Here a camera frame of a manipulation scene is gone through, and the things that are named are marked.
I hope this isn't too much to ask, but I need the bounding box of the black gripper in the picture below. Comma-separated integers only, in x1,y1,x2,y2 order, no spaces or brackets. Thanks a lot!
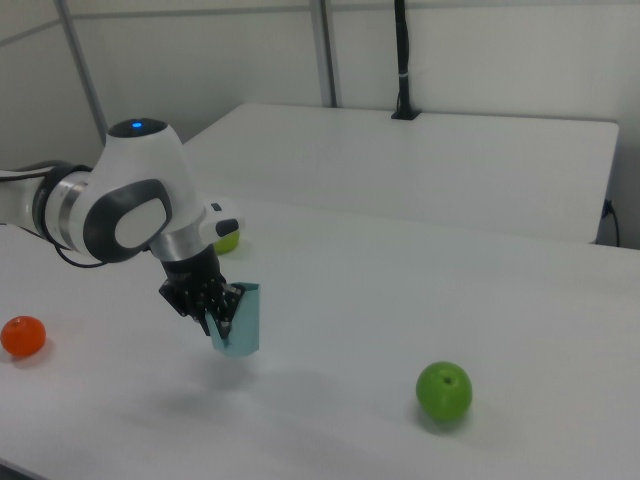
158,248,246,351

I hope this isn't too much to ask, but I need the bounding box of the slanted aluminium partition post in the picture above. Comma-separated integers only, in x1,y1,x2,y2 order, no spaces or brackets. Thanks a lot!
53,0,114,142

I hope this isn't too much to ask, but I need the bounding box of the green apple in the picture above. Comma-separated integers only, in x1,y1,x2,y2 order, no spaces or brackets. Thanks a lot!
415,360,474,421

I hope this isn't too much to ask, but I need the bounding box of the black plug with cable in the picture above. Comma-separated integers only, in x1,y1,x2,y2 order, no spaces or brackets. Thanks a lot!
601,198,622,247

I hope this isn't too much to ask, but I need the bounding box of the orange tangerine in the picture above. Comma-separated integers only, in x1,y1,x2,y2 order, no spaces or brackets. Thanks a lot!
0,315,48,358

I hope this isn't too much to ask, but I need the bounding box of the white side table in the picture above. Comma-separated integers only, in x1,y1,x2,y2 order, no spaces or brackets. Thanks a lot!
181,102,622,246

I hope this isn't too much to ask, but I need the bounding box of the light blue hexagonal mug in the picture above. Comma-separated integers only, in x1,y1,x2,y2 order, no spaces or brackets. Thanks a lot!
209,281,263,359

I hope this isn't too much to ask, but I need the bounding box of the upright aluminium partition post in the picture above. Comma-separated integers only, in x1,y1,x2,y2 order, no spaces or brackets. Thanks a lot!
308,0,347,109

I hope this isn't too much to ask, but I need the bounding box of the green pear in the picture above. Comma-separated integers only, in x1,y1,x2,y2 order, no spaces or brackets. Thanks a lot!
212,229,243,256

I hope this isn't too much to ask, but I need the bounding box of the black camera pole with base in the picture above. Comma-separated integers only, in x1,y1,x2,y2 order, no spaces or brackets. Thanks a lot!
390,0,423,122

